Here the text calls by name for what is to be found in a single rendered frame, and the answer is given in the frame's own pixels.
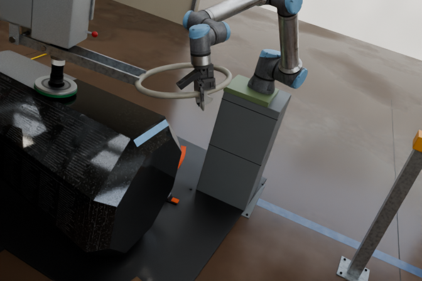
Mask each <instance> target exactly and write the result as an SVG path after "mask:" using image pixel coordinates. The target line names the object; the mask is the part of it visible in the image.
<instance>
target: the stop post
mask: <svg viewBox="0 0 422 281"><path fill-rule="evenodd" d="M421 170H422V130H419V131H418V132H417V134H416V135H415V137H414V139H413V150H412V151H411V153H410V155H409V157H408V159H407V161H406V163H405V164H404V166H403V168H402V169H401V172H400V173H399V176H398V177H397V179H396V181H395V182H394V184H393V186H392V188H391V190H390V192H389V194H388V195H387V197H386V199H385V200H384V202H383V204H382V206H381V208H380V210H379V212H378V213H377V215H376V217H375V218H374V221H373V222H372V224H371V226H370V228H369V230H368V231H367V233H366V235H365V237H364V239H363V240H362V243H361V244H360V246H359V248H358V249H357V251H356V253H355V255H354V257H353V259H352V261H351V260H349V259H347V258H345V257H343V256H341V259H340V263H339V266H338V270H337V275H338V276H339V277H342V278H344V279H345V280H348V281H368V278H369V272H370V270H369V269H367V268H365V266H366V265H367V263H368V261H369V260H370V258H371V256H372V254H373V253H374V251H375V249H376V248H377V246H378V244H379V242H380V241H381V239H382V237H383V236H384V234H385V232H386V230H387V228H388V227H389V225H390V224H391V221H392V220H393V218H394V216H395V215H396V213H397V212H398V209H399V208H400V206H401V204H402V203H403V201H404V199H405V197H406V196H407V194H408V192H409V190H410V189H411V187H412V185H413V184H414V182H415V180H416V178H417V177H418V175H419V173H420V171H421Z"/></svg>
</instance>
